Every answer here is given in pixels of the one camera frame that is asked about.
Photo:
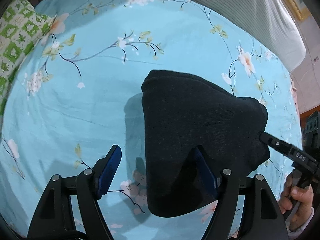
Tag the gold picture frame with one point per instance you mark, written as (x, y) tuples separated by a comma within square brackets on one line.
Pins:
[(293, 1)]

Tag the black pants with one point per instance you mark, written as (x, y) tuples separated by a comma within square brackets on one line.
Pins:
[(190, 130)]

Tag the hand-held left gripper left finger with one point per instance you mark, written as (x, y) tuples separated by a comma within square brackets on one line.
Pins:
[(110, 170)]

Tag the person's right hand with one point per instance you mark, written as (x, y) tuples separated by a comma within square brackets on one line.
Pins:
[(298, 197)]

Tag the green checked pillow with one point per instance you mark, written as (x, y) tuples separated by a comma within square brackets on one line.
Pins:
[(17, 37)]

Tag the blue floral bedsheet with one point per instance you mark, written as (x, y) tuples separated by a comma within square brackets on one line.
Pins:
[(87, 100)]

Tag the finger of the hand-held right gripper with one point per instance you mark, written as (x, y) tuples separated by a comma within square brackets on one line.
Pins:
[(280, 146)]

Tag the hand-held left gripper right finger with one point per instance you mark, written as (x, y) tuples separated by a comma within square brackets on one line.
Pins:
[(207, 172)]

